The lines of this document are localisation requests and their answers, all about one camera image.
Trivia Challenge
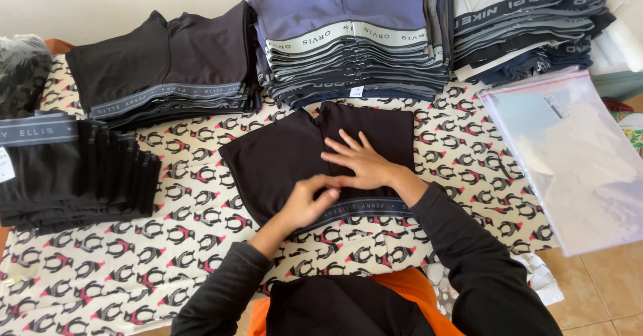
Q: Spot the pile of clear zip bags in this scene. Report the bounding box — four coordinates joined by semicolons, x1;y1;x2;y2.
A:
477;67;643;257

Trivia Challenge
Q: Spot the stack of blue grey briefs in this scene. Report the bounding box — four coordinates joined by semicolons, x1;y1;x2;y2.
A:
248;0;453;110

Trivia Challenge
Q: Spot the person's right hand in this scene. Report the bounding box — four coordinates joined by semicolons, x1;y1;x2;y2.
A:
320;128;410;192

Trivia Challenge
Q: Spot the person's left hand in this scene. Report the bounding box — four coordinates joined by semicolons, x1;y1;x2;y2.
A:
275;174;343;235

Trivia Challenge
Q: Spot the penguin print cloth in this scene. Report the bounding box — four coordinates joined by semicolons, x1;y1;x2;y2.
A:
0;55;559;336

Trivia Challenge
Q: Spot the colourful printed package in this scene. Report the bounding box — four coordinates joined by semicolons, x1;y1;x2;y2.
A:
602;97;643;157

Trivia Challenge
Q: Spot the stack of flat black briefs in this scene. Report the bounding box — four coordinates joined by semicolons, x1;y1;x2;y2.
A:
65;1;263;131

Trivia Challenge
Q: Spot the person's black shirt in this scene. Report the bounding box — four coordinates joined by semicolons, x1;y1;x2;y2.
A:
265;274;437;336

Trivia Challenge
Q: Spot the black boxer brief grey waistband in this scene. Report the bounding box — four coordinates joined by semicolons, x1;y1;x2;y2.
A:
218;100;419;237

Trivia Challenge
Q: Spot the black plastic bag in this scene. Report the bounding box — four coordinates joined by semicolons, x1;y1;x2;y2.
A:
0;34;53;121

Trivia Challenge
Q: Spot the white plastic wrap bundle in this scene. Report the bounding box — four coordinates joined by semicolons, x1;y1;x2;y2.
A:
585;0;643;76

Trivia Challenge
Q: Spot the stack of grey navy briefs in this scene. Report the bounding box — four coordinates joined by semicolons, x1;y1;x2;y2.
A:
449;0;622;86

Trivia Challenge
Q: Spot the orange garment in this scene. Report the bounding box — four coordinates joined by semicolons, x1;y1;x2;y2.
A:
247;268;465;336

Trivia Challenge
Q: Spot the row of folded black briefs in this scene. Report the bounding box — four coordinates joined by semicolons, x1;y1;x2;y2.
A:
0;110;162;235

